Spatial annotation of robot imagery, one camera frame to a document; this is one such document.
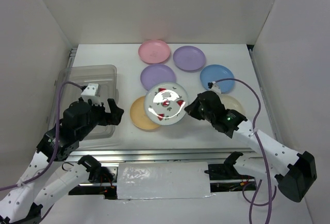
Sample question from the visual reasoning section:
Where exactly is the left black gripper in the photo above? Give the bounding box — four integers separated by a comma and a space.
78, 98, 124, 140

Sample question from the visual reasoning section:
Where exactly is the yellow bear plastic plate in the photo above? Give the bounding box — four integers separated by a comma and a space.
129, 96, 160, 131

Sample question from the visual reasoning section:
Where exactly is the white watermelon pattern plate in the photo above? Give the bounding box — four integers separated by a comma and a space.
144, 82, 189, 126

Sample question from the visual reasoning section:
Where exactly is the purple plate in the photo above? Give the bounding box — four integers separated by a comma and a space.
140, 64, 176, 90
173, 46, 206, 72

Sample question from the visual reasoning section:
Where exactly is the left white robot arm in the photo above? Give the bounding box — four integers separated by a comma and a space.
1, 98, 124, 223

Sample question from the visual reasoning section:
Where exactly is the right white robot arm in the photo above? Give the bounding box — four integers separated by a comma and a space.
185, 91, 317, 202

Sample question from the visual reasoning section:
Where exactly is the clear plastic bin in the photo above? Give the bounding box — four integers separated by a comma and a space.
48, 65, 118, 140

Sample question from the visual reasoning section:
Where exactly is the cream plastic plate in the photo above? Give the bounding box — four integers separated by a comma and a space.
220, 94, 245, 116

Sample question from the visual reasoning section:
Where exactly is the blue plastic plate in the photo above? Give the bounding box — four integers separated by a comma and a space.
200, 64, 235, 94

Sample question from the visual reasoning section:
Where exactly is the white foil-edged board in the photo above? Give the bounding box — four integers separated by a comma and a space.
117, 162, 211, 200

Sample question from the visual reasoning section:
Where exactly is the pink plastic plate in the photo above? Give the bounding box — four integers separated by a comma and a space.
138, 40, 171, 64

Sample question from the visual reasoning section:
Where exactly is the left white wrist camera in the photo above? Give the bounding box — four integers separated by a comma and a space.
80, 83, 101, 106

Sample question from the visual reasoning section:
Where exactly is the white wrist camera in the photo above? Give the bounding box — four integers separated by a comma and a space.
80, 83, 101, 106
208, 81, 222, 95

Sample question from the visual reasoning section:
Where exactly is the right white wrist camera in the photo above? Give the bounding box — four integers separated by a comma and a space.
208, 81, 222, 95

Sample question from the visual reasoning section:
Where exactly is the aluminium front rail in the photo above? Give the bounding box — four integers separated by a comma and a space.
67, 148, 260, 163

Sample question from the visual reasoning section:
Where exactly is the aluminium rail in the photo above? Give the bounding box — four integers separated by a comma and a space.
246, 44, 282, 142
67, 148, 260, 163

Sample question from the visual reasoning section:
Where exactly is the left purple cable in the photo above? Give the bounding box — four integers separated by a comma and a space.
0, 81, 87, 219

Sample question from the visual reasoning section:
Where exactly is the aluminium right side rail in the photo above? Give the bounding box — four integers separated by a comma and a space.
246, 44, 282, 142

